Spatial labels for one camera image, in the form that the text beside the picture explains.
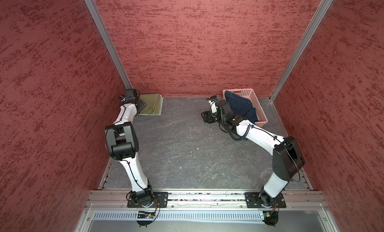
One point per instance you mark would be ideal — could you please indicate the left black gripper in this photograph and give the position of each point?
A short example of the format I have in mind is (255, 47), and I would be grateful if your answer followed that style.
(142, 104)

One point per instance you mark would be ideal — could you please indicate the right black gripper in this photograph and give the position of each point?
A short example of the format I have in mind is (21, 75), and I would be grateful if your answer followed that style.
(208, 117)

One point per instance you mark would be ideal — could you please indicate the olive green skirt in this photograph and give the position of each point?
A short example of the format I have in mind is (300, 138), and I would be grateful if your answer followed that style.
(153, 104)

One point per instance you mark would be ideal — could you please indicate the blue denim skirt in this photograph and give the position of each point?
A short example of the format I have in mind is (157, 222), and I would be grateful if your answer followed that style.
(241, 106)

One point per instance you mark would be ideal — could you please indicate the floral pastel skirt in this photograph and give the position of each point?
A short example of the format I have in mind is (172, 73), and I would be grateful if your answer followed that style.
(161, 105)

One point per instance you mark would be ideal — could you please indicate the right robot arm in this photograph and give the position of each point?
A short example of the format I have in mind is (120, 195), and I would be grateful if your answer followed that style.
(287, 158)

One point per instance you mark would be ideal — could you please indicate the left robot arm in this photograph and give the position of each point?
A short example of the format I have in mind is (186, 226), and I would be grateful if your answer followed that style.
(122, 144)

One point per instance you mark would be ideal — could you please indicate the pink plastic basket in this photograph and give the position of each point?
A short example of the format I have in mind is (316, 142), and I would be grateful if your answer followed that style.
(249, 93)

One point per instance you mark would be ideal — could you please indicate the left circuit board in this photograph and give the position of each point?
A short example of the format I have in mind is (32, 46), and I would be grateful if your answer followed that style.
(146, 215)

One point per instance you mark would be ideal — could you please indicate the circuit board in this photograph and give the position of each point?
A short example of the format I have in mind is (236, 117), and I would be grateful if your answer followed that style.
(146, 215)
(270, 215)

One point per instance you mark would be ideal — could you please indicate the right circuit board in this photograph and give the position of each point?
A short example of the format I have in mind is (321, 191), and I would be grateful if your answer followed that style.
(270, 215)

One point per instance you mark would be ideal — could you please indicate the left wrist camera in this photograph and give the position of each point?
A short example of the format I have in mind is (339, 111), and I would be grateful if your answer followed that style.
(131, 96)

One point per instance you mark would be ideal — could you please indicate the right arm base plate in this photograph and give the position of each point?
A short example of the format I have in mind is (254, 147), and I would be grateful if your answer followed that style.
(264, 201)

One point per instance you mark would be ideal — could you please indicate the left corner aluminium post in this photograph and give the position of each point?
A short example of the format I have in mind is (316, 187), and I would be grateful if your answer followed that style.
(97, 18)

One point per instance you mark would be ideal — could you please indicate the corner aluminium post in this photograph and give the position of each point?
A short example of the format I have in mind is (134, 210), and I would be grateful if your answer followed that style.
(97, 18)
(305, 39)

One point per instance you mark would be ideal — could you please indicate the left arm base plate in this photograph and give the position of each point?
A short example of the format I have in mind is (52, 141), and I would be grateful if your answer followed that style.
(147, 200)

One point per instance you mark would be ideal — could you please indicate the aluminium front rail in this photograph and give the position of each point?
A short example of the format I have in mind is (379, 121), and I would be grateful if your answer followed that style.
(231, 200)

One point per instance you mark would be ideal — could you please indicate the right corner aluminium post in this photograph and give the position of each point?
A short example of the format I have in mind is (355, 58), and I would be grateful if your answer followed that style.
(305, 39)

